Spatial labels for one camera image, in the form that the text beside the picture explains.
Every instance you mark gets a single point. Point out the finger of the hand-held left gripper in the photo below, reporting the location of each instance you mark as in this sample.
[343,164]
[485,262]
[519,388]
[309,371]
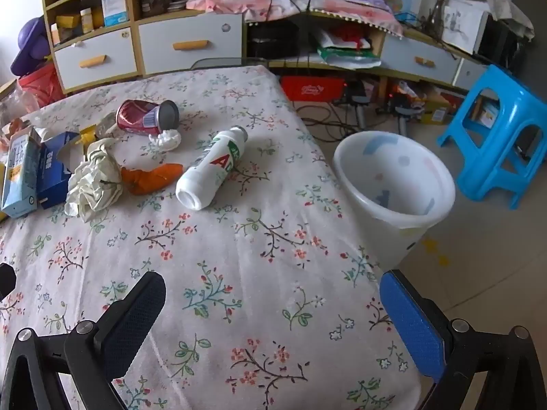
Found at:
[6,281]

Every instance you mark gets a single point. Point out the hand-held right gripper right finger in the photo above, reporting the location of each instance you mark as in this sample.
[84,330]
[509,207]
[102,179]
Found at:
[410,324]

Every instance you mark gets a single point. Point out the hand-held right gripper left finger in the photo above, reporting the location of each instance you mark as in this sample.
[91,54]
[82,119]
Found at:
[143,309]

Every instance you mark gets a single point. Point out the white plastic waste bin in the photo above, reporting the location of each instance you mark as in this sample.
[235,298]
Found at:
[384,205]

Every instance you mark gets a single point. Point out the cream paper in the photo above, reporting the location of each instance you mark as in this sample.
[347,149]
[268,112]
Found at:
[92,183]

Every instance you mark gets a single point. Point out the white plastic bottle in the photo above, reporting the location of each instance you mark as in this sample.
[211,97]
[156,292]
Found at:
[209,166]

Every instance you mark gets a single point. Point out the white tissue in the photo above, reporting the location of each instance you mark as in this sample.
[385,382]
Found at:
[166,139]

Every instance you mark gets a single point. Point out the floral tablecloth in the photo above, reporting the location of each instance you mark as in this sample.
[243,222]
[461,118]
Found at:
[239,264]

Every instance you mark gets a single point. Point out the light blue drink carton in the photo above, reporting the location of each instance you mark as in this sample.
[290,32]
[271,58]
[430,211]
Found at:
[19,175]

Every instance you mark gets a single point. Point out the dark blue carton box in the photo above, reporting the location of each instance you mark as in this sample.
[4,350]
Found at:
[53,171]

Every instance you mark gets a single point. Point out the yellow packet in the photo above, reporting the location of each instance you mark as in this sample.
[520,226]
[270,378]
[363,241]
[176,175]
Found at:
[87,134]

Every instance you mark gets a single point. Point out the clear plastic bag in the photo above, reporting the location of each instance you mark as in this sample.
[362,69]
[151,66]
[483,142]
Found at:
[17,106]

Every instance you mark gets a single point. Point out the crushed red can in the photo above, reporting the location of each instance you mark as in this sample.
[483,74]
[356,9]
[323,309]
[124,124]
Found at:
[136,115]

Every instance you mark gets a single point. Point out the red plastic bag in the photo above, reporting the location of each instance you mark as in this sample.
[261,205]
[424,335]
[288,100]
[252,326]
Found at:
[40,85]

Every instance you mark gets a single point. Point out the purple toy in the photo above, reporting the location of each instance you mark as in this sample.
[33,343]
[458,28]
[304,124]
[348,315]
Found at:
[30,47]

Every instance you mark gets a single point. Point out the blue plastic stool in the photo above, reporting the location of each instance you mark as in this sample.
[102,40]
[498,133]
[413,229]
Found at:
[495,102]

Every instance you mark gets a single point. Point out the red box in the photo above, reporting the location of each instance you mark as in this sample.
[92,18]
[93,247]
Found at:
[312,89]

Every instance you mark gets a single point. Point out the white pill bottle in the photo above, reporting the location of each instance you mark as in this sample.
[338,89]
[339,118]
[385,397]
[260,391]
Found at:
[86,20]

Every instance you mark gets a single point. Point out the green and white bag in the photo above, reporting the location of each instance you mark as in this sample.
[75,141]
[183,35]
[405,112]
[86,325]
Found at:
[346,57]

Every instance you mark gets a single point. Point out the blue and white box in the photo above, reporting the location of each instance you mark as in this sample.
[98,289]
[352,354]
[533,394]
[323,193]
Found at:
[114,6]

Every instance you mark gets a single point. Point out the red cloth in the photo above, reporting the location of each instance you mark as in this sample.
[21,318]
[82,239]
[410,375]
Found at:
[348,34]

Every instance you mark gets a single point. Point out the black box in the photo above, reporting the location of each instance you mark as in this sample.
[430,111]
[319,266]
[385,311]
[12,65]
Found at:
[271,38]

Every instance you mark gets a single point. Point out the white ink painting sheet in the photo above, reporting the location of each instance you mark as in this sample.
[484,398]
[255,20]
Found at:
[463,25]

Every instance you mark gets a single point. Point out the pink floral cloth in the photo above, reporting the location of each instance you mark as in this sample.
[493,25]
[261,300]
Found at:
[256,2]

